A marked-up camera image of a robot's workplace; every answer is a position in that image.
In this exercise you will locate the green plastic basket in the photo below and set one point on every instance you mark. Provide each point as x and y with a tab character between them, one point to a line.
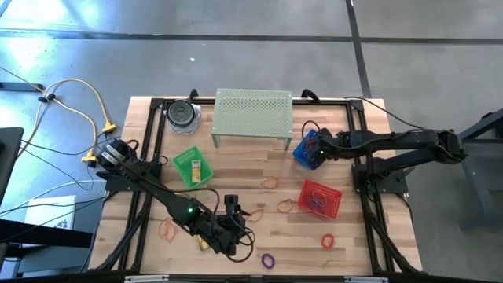
182	163

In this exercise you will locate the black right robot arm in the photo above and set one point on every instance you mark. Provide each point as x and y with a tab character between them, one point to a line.
393	139

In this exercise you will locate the white round bin black rim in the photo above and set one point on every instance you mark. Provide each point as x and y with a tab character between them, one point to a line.
181	113

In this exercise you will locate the blue plastic basket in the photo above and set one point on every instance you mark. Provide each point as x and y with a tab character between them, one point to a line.
300	153

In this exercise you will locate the black desk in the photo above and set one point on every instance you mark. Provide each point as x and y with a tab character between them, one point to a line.
9	165

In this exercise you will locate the silver table edge bracket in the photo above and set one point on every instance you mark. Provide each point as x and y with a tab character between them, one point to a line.
365	280
147	279

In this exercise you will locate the red plastic basket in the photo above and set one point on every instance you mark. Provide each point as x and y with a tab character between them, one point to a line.
330	208

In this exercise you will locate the dark grey cart frame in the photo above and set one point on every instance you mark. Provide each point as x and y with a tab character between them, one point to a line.
473	188

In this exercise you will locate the black beam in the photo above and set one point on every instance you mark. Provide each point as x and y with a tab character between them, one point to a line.
39	236

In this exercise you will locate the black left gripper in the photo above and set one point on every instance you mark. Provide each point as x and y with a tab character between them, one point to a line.
232	236

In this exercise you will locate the black curved bracket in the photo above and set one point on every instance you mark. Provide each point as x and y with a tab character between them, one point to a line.
310	94
192	95

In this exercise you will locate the green perforated metal shelf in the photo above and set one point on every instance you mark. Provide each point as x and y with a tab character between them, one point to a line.
251	112

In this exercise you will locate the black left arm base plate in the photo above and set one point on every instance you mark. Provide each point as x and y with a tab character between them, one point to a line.
118	184

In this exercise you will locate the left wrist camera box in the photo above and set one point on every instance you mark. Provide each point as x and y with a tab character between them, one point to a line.
232	201

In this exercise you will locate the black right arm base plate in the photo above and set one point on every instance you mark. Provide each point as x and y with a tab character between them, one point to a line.
393	182

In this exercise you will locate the clear round lidded container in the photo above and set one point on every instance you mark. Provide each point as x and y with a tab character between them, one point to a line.
198	118

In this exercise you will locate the black aluminium table frame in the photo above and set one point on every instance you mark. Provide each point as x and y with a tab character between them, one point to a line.
334	102

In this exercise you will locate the yellow crayon box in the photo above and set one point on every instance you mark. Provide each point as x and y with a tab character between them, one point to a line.
195	171

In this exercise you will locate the black floor bar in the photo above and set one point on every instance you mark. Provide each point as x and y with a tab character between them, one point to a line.
19	87

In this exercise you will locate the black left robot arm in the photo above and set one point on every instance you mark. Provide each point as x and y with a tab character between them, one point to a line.
157	188

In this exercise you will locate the orange-red coil wristband keyring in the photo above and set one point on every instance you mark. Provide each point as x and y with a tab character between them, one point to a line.
323	241
307	144

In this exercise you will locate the blue coil wristband keyring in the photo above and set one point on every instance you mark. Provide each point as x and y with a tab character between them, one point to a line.
307	158

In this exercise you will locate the white printed box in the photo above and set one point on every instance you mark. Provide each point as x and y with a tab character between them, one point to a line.
47	212

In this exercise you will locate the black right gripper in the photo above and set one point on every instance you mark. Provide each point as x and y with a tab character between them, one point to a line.
328	143

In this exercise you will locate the yellow clip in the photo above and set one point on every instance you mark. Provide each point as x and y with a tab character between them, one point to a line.
203	245

